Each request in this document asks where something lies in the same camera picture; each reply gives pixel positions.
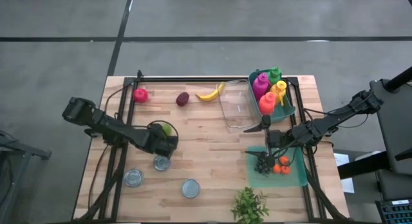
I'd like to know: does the yellow banana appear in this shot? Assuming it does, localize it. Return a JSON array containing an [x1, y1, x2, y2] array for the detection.
[[195, 82, 226, 102]]

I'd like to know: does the red label tuna can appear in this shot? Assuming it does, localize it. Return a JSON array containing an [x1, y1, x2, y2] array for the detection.
[[180, 178, 201, 199]]

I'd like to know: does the black aluminium table frame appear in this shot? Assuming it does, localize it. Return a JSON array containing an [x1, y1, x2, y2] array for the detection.
[[96, 69, 350, 223]]

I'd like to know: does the green artificial plant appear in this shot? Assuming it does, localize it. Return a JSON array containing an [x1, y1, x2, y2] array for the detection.
[[230, 186, 270, 224]]

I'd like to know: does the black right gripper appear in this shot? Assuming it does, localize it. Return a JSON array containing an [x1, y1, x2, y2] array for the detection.
[[243, 115, 292, 169]]

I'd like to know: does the clear plastic bin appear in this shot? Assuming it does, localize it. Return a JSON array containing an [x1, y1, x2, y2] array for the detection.
[[218, 78, 261, 134]]

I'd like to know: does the teal plastic bin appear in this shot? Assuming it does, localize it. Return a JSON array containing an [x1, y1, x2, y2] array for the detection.
[[247, 68, 296, 125], [246, 144, 308, 189]]

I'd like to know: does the silver tin can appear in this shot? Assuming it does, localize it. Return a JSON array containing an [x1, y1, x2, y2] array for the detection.
[[124, 168, 145, 189], [153, 154, 172, 173]]

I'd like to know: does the green plastic squeeze bottle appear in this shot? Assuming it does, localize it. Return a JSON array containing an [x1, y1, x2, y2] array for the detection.
[[268, 66, 283, 85]]

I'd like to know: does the pink plastic squeeze bottle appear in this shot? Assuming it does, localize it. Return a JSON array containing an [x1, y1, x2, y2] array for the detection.
[[252, 72, 271, 102]]

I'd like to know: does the grey metal stand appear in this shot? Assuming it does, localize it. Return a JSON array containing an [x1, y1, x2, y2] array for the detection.
[[0, 129, 52, 224]]

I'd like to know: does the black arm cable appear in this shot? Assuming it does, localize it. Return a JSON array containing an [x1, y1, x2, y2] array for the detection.
[[147, 120, 180, 138], [301, 106, 371, 130]]

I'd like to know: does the white paper sheet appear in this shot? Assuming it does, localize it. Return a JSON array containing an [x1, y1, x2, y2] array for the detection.
[[333, 152, 355, 194]]

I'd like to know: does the dark red fruit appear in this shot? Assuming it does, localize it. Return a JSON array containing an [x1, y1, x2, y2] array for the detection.
[[176, 91, 191, 107]]

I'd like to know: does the dark purple grape bunch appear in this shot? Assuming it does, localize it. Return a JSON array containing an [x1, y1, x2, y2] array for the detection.
[[253, 154, 273, 177]]

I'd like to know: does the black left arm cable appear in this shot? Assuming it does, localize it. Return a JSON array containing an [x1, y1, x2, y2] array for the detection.
[[147, 120, 180, 138]]

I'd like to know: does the yellow plastic squeeze bottle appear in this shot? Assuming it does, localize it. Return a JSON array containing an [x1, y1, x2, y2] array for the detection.
[[269, 80, 288, 106]]

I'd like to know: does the red apple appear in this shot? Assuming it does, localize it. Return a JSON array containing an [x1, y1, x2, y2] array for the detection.
[[133, 88, 149, 104]]

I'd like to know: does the orange plastic squeeze bottle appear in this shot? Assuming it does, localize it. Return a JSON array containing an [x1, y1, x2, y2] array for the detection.
[[257, 91, 277, 117]]

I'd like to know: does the dark grey equipment cart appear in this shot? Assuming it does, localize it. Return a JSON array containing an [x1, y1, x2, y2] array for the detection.
[[336, 66, 412, 202]]

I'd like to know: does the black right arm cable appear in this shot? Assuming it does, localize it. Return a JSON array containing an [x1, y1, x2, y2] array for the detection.
[[301, 106, 371, 130]]

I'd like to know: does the blue compartment box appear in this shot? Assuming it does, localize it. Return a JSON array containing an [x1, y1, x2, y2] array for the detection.
[[375, 199, 412, 224]]

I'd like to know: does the red tomato cluster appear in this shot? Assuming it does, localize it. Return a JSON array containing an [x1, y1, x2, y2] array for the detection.
[[272, 155, 292, 176]]

